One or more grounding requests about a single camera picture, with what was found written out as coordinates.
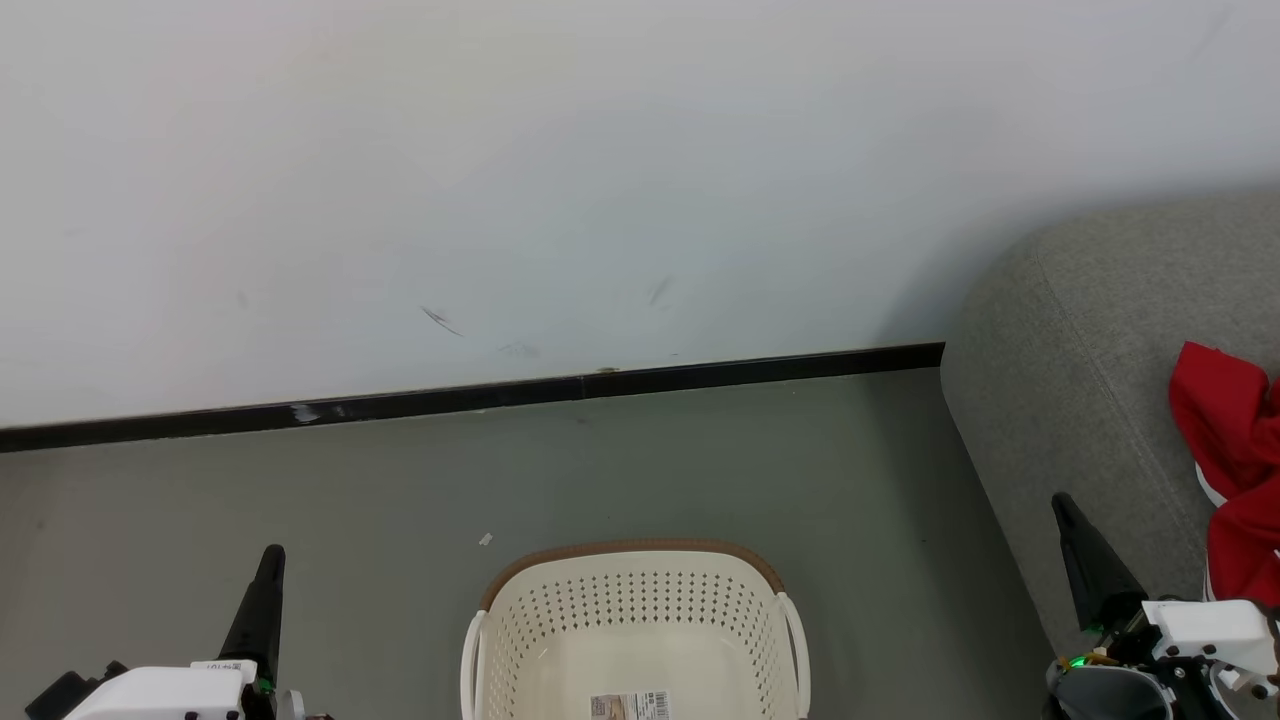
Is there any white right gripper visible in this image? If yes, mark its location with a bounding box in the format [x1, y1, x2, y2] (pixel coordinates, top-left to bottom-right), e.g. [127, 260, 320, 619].
[1044, 492, 1280, 720]

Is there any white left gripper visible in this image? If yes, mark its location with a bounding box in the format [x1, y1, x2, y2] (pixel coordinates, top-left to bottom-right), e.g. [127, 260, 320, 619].
[25, 544, 331, 720]

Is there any red jersey with black patch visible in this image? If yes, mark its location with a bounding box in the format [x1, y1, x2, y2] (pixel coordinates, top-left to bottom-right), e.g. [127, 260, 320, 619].
[1204, 486, 1280, 608]

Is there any red and white garment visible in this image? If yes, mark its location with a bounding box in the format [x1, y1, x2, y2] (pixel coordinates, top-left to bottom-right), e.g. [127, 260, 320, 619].
[1168, 340, 1280, 509]

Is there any cream perforated laundry basket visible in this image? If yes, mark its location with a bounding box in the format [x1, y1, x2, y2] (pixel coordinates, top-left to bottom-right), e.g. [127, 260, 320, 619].
[460, 538, 811, 720]

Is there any printed basket label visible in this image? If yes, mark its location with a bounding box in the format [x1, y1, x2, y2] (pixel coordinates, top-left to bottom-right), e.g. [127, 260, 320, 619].
[589, 690, 672, 720]

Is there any grey fabric sofa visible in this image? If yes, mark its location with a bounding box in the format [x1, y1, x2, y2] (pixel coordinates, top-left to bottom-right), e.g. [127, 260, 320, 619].
[940, 190, 1280, 720]

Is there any black wall baseboard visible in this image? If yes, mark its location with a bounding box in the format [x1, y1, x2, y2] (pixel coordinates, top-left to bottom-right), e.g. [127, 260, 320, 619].
[0, 341, 946, 454]

